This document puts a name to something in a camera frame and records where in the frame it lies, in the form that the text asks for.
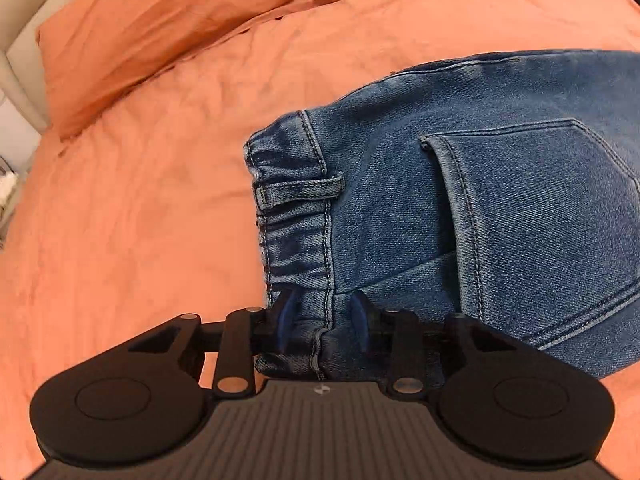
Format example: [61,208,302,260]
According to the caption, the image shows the white cloth on nightstand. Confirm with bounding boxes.
[0,158,21,246]

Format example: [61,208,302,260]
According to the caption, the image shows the beige upholstered headboard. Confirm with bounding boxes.
[1,0,72,132]

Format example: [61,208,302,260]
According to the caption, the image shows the left orange pillow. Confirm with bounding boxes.
[37,0,340,140]

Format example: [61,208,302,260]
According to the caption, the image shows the orange bed sheet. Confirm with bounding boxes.
[1,0,639,479]

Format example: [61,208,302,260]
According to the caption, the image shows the blue denim jeans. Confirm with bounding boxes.
[244,50,639,380]

